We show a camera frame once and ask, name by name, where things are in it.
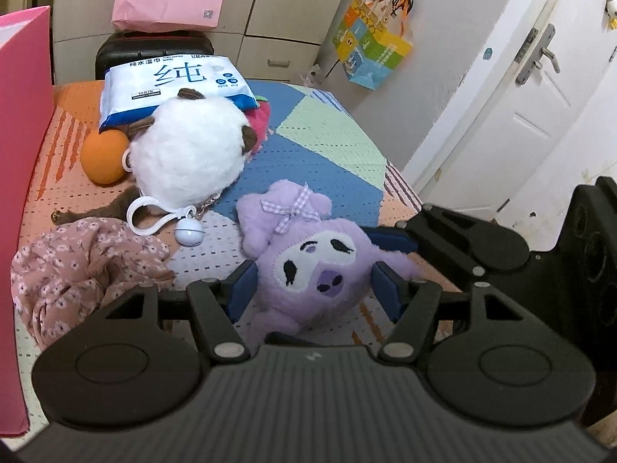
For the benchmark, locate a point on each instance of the white fluffy plush toy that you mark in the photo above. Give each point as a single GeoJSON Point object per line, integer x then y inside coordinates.
{"type": "Point", "coordinates": [190, 149]}

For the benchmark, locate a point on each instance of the metal door handle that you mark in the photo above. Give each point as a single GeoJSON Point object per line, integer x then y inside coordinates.
{"type": "Point", "coordinates": [541, 50]}

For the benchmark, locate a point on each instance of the blue white wet wipes pack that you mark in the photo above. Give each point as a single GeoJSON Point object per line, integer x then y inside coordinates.
{"type": "Point", "coordinates": [134, 90]}

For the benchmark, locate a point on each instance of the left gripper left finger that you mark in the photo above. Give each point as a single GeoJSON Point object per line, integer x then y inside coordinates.
{"type": "Point", "coordinates": [214, 307]}

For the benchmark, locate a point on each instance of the orange ball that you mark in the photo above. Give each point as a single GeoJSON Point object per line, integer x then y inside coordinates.
{"type": "Point", "coordinates": [101, 156]}

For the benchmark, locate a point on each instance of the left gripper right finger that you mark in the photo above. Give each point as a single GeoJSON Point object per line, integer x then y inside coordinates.
{"type": "Point", "coordinates": [412, 307]}

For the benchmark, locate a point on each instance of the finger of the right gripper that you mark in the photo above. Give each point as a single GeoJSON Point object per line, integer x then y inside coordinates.
{"type": "Point", "coordinates": [391, 239]}

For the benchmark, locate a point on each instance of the pink cardboard box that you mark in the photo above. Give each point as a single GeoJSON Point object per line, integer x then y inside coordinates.
{"type": "Point", "coordinates": [27, 107]}

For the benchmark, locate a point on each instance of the purple plush toy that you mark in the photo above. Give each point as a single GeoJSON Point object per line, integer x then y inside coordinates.
{"type": "Point", "coordinates": [311, 267]}

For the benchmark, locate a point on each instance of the black suitcase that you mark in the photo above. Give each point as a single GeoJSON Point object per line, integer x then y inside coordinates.
{"type": "Point", "coordinates": [130, 46]}

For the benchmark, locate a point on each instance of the pink strawberry plush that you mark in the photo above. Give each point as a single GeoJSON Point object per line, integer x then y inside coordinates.
{"type": "Point", "coordinates": [259, 119]}

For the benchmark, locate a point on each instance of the colourful gift bag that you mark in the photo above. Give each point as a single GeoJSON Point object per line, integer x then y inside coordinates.
{"type": "Point", "coordinates": [372, 39]}

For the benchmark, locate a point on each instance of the beige wardrobe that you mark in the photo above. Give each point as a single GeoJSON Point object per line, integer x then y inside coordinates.
{"type": "Point", "coordinates": [265, 39]}

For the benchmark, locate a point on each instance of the white door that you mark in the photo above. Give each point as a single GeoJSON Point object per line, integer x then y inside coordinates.
{"type": "Point", "coordinates": [520, 125]}

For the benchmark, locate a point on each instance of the pink floral cloth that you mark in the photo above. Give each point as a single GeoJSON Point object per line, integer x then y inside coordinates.
{"type": "Point", "coordinates": [65, 275]}

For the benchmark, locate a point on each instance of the white clip with ball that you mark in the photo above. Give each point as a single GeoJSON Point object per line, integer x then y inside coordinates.
{"type": "Point", "coordinates": [188, 230]}

